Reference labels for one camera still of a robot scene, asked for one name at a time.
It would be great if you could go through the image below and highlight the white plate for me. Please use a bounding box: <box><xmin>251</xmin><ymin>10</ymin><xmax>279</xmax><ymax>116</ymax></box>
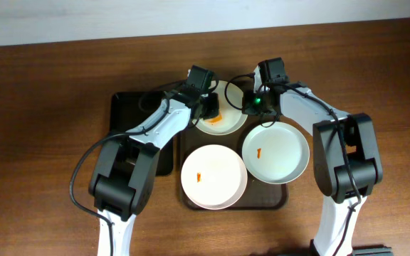
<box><xmin>196</xmin><ymin>80</ymin><xmax>248</xmax><ymax>136</ymax></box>
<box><xmin>181</xmin><ymin>144</ymin><xmax>248</xmax><ymax>210</ymax></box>
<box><xmin>241</xmin><ymin>122</ymin><xmax>310</xmax><ymax>184</ymax></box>

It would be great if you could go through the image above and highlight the green and yellow sponge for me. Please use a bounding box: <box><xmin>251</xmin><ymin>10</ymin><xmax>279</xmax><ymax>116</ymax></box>
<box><xmin>206</xmin><ymin>114</ymin><xmax>223</xmax><ymax>124</ymax></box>

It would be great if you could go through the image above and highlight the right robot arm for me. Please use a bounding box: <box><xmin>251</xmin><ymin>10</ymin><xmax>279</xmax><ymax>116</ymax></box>
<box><xmin>243</xmin><ymin>58</ymin><xmax>393</xmax><ymax>256</ymax></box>

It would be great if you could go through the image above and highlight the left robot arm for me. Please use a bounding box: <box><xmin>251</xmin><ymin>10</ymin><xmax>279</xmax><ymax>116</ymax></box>
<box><xmin>88</xmin><ymin>65</ymin><xmax>219</xmax><ymax>255</ymax></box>

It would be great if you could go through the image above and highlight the small black tray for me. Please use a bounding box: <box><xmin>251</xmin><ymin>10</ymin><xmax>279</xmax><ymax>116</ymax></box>
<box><xmin>110</xmin><ymin>91</ymin><xmax>174</xmax><ymax>176</ymax></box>

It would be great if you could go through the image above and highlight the brown plastic serving tray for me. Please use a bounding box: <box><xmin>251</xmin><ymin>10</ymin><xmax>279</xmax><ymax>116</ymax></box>
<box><xmin>177</xmin><ymin>79</ymin><xmax>289</xmax><ymax>211</ymax></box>

